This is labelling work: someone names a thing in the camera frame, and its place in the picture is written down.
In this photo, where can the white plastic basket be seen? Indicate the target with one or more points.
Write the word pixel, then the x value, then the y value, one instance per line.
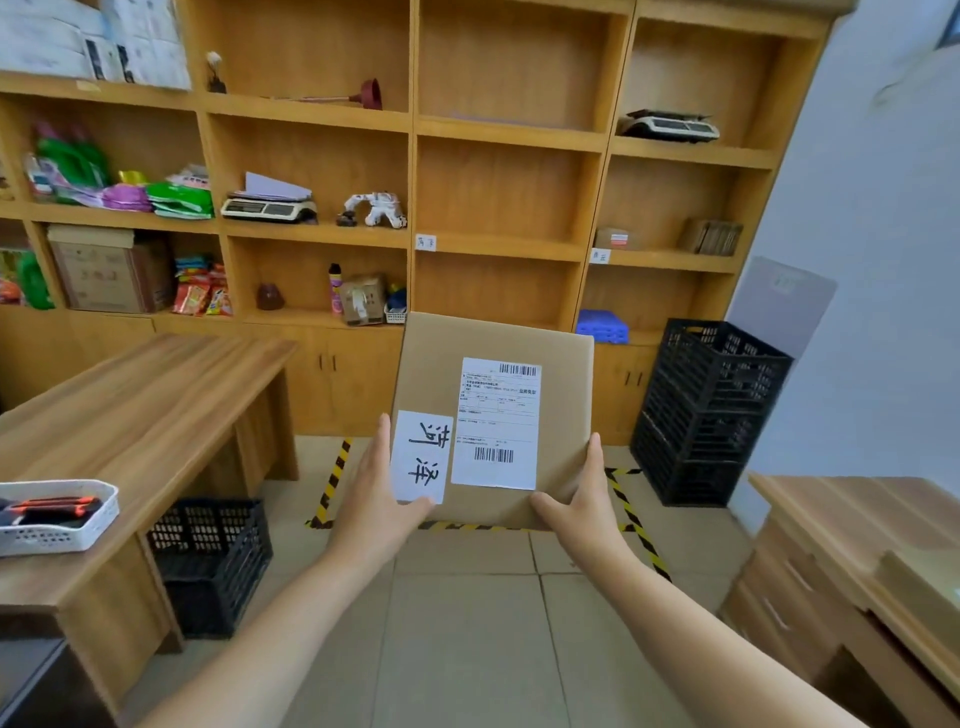
pixel 67 538

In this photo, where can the purple packet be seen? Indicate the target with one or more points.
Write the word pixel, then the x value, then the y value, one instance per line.
pixel 126 196

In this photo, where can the flat labelled cardboard parcel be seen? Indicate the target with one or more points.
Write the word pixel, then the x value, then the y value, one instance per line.
pixel 922 592

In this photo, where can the small white basket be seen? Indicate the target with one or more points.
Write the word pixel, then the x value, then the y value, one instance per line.
pixel 395 311

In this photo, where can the wall window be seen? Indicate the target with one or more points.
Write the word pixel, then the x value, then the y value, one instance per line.
pixel 952 22

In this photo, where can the crumpled taped small carton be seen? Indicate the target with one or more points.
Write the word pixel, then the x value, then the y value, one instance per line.
pixel 364 300

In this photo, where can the person's left hand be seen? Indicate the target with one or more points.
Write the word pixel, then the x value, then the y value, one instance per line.
pixel 371 525

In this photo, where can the pile of red snack packets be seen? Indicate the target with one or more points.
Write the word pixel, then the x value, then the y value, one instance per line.
pixel 199 296

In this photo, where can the small figurine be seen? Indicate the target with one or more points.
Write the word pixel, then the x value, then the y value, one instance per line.
pixel 216 79

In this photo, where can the open cardboard carton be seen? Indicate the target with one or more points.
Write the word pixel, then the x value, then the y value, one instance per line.
pixel 105 274

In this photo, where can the wooden shelf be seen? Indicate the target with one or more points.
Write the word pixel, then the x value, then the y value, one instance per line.
pixel 499 187

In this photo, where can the pink spray bottle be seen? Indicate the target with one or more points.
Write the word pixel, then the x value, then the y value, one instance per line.
pixel 336 289

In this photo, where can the grey board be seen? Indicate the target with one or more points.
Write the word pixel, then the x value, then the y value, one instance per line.
pixel 784 307

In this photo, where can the green detergent bottle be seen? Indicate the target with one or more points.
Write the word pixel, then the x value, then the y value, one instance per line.
pixel 71 161

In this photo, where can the grey electronic scale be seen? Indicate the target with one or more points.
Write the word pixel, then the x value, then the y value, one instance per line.
pixel 266 210
pixel 667 127

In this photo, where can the green snack packets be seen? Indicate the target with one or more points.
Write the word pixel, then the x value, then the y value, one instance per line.
pixel 34 285

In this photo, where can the person's right forearm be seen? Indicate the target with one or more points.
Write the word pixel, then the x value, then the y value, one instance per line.
pixel 712 660

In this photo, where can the folded white paper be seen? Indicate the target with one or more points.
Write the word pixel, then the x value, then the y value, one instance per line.
pixel 274 187

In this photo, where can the light wooden desk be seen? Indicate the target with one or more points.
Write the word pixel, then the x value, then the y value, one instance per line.
pixel 847 517
pixel 150 405

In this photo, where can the brown parcel box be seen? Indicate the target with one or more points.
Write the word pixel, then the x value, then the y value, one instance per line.
pixel 609 238
pixel 566 390

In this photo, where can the white pink packet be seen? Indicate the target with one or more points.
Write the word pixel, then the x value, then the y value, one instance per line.
pixel 187 176

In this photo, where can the green packet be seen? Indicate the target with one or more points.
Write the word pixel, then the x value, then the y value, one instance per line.
pixel 180 201

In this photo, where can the white robot toy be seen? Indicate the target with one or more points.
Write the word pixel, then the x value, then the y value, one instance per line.
pixel 379 210

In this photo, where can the person's right hand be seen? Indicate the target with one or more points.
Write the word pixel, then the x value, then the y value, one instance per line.
pixel 592 532

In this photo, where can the person's left forearm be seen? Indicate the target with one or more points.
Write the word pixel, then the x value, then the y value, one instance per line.
pixel 262 652

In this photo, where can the stack of cartons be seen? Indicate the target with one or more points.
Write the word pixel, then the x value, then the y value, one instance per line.
pixel 712 238

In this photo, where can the orange black utility knife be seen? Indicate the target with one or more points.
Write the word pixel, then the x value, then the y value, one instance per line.
pixel 52 506

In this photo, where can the stack of white boxes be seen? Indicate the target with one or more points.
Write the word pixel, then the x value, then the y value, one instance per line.
pixel 45 37

